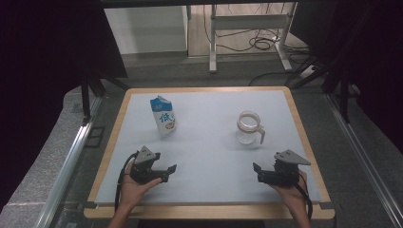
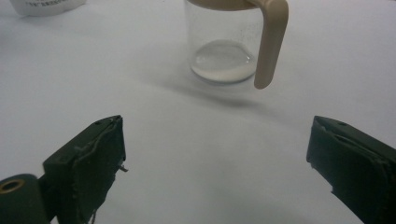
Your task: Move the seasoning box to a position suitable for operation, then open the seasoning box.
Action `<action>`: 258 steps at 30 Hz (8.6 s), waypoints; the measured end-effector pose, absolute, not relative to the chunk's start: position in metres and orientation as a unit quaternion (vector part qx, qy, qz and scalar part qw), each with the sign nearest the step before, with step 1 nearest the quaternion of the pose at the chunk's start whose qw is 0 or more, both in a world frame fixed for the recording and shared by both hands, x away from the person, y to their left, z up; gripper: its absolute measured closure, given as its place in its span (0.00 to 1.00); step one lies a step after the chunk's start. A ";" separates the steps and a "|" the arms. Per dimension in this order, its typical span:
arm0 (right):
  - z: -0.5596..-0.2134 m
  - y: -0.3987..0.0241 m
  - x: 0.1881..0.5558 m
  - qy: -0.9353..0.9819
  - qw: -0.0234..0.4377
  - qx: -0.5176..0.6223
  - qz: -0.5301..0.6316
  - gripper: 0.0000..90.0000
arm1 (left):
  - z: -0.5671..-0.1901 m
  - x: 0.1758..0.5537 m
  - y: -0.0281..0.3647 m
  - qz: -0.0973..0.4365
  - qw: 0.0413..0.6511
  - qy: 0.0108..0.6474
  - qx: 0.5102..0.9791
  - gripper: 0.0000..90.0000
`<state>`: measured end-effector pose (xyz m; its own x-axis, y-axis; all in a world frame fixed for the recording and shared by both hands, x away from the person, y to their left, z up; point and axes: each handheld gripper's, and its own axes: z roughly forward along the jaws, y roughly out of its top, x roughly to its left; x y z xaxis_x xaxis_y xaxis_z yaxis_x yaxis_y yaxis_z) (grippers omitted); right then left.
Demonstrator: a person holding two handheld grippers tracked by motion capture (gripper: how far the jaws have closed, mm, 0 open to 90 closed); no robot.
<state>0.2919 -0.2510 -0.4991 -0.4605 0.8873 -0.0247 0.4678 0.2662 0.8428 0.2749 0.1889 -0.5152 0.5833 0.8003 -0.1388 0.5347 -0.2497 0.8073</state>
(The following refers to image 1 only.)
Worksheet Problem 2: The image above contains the white metal desk frame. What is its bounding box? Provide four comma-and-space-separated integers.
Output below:
208, 3, 297, 74

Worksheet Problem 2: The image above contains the wooden-edged table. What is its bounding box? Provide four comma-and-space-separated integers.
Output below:
84, 85, 336, 220

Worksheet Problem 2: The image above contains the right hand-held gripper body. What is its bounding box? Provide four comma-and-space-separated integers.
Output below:
273, 149, 312, 186

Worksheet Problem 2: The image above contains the clear glass pitcher wooden collar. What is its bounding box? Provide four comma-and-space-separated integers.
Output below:
235, 109, 266, 146

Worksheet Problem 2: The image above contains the silver metal rail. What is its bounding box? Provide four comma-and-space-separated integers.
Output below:
34, 94, 104, 228
326, 93, 403, 228

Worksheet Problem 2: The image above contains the white bag with blue top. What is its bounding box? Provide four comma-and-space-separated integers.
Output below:
149, 94, 179, 136

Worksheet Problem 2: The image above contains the black floor bracket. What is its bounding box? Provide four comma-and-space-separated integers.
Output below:
85, 126, 106, 149

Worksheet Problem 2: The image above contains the white power strip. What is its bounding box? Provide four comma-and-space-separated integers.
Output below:
299, 65, 317, 80

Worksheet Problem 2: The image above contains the black tripod stand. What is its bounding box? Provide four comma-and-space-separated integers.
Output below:
80, 67, 129, 125
284, 56, 354, 124

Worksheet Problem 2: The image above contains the black table corner clip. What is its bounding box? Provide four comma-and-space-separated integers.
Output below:
77, 200, 98, 211
317, 201, 336, 211

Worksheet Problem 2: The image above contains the person's left hand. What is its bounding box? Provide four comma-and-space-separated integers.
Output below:
119, 164, 163, 208

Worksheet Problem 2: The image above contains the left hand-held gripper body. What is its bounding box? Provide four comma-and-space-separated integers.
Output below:
129, 145, 162, 185

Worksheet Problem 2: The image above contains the bundle of black floor cables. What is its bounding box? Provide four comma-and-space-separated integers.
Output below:
202, 3, 311, 54

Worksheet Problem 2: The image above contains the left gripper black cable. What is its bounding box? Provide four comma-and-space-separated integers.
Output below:
113, 151, 141, 213

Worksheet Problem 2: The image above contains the white cabinet panel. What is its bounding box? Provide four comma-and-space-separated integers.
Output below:
104, 6, 188, 55

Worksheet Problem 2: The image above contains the person's right hand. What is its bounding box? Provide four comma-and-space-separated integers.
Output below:
270, 170, 310, 208

